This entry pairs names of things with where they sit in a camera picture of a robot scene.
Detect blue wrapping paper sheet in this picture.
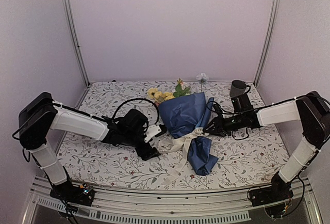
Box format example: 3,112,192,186
157,92,218,177

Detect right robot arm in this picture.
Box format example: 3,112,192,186
203,91,329,201

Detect left aluminium frame post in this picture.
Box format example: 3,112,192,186
62,0,90,87

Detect pale blue fake flower stem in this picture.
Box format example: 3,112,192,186
196,73,209,91

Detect floral patterned tablecloth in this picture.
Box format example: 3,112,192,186
53,80,294,191

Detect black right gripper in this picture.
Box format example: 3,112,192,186
203,114,244,137

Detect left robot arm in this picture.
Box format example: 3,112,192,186
12,92,160,200

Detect clear plastic wrap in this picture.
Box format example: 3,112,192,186
157,127,209,185

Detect aluminium frame post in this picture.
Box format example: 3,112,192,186
62,0,90,87
253,0,281,88

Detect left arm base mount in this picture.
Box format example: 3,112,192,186
50,184,95,206

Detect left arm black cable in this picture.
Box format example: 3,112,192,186
113,98,160,126

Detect dark grey metal mug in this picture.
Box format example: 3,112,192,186
229,79,251,99

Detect white fake flower stem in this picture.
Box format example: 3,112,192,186
173,78,191,98

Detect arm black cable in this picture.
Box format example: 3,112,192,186
206,101,250,141
113,98,160,126

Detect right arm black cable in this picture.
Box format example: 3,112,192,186
206,101,250,141

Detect front aluminium rail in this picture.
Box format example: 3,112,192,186
22,177,326,223

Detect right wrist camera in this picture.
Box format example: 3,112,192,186
212,103,223,116

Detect right aluminium frame post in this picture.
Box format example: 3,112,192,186
253,0,281,88

